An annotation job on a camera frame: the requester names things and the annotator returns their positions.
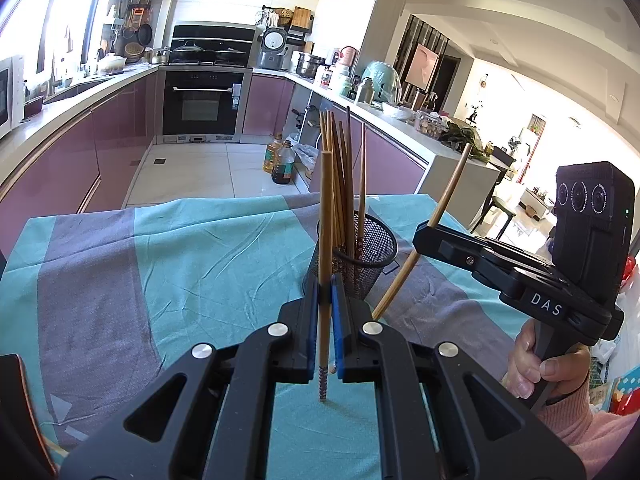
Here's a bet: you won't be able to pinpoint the dark oil bottle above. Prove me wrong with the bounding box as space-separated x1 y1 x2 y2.
271 140 295 185

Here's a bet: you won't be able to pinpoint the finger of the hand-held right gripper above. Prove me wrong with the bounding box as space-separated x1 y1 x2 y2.
413 223 554 282

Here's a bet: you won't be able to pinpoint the green stool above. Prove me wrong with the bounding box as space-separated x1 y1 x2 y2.
472 195 516 241

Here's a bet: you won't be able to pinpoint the white microwave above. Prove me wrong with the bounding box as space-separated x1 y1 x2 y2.
0 55 26 139

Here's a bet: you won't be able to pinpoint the kitchen window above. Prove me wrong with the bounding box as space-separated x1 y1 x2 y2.
0 0 119 72

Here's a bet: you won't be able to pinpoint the teal and grey tablecloth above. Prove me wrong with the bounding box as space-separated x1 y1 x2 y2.
0 192 531 480

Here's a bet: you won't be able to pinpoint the kitchen sink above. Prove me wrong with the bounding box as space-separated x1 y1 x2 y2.
45 77 108 104

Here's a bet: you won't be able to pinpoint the wooden chopstick with patterned end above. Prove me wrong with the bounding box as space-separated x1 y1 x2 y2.
318 151 334 404

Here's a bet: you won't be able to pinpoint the leafy green vegetables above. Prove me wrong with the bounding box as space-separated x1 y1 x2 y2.
442 122 486 154

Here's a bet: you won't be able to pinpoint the plain wooden chopstick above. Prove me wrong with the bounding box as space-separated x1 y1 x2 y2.
372 142 474 321

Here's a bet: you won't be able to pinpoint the stainless steel pot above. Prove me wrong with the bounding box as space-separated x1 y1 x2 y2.
294 52 326 79

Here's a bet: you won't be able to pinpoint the black wok with lid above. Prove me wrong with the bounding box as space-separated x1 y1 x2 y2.
170 41 205 64

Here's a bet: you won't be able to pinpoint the yellow oil bottle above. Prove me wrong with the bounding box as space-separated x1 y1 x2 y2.
263 134 284 174

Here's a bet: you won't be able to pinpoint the clear bag of food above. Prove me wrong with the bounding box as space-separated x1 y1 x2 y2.
413 110 449 141

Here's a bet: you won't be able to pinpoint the pink wall picture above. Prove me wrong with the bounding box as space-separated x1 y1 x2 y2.
404 42 440 90

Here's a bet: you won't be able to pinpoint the grey rice cooker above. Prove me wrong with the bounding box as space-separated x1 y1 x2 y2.
255 27 292 71

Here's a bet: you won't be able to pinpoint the dark brown curved object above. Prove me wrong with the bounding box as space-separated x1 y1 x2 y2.
0 354 56 480

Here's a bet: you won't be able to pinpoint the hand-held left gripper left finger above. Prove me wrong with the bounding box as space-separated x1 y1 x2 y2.
59 280 322 480

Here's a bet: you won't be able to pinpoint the black range hood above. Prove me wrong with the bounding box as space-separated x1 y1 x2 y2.
171 23 257 67

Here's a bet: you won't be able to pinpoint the colourful play mat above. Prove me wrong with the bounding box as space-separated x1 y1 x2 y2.
612 365 640 414

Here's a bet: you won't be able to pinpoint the pink lower kitchen cabinets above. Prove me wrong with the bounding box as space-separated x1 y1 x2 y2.
0 69 161 257

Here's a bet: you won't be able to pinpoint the mint green appliance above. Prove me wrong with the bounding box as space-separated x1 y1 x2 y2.
360 60 401 104

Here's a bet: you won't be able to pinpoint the black mesh utensil holder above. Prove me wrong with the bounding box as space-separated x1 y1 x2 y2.
302 212 399 304

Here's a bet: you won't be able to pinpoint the white-topped kitchen counter island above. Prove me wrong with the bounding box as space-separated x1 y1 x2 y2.
292 72 501 229

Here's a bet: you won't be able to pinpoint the person's right hand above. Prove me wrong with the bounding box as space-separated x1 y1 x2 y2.
502 319 593 401

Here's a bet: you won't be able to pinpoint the red plastic bag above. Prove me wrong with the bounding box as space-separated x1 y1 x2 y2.
620 255 640 294

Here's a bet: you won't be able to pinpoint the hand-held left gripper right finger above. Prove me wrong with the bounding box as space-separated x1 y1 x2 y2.
330 274 587 480

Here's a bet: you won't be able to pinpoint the bundle of wooden chopsticks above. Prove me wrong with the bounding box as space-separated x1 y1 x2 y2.
319 106 368 261

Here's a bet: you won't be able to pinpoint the black built-in oven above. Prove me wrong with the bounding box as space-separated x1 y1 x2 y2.
161 69 246 137

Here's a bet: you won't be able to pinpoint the person's right forearm pink sleeve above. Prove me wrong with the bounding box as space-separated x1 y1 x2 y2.
545 380 640 479

